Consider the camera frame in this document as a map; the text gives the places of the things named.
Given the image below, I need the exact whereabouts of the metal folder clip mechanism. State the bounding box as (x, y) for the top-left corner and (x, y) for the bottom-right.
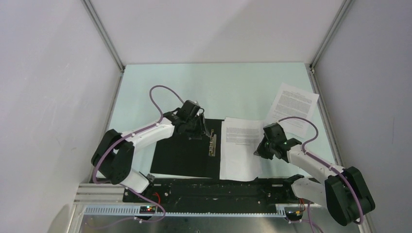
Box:
(208, 129), (217, 157)

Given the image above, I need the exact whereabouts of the printed paper sheet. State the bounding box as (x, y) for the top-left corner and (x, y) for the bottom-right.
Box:
(219, 117), (263, 182)
(264, 83), (319, 138)

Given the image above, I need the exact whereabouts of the red black clip folder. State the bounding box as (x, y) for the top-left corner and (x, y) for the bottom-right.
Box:
(150, 119), (223, 180)

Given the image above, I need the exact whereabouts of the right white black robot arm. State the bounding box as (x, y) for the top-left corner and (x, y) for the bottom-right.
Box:
(254, 122), (376, 226)

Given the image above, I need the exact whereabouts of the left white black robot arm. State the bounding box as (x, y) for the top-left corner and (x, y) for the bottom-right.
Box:
(91, 100), (208, 202)

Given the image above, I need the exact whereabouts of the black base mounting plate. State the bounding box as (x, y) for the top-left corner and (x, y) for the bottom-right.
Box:
(142, 178), (301, 213)

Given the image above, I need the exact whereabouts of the right controller board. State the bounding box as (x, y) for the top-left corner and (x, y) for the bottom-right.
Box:
(285, 211), (304, 222)

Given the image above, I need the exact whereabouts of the controller board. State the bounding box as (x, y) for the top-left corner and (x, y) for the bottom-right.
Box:
(139, 205), (156, 214)
(285, 211), (304, 222)

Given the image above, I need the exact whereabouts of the left controller board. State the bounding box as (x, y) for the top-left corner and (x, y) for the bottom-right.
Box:
(139, 205), (156, 214)

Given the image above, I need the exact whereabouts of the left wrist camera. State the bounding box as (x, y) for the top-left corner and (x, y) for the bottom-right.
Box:
(189, 100), (200, 107)

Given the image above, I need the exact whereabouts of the slotted cable duct rail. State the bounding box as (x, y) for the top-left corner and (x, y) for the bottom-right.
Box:
(84, 205), (286, 217)

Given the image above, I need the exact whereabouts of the aluminium frame profile left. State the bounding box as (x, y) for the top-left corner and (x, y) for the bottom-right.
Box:
(81, 0), (125, 73)

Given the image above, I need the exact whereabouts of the aluminium frame profile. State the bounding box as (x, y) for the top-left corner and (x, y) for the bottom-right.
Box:
(309, 0), (355, 70)
(81, 0), (125, 73)

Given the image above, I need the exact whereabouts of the aluminium frame profile right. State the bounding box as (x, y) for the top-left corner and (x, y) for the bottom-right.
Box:
(309, 0), (355, 70)

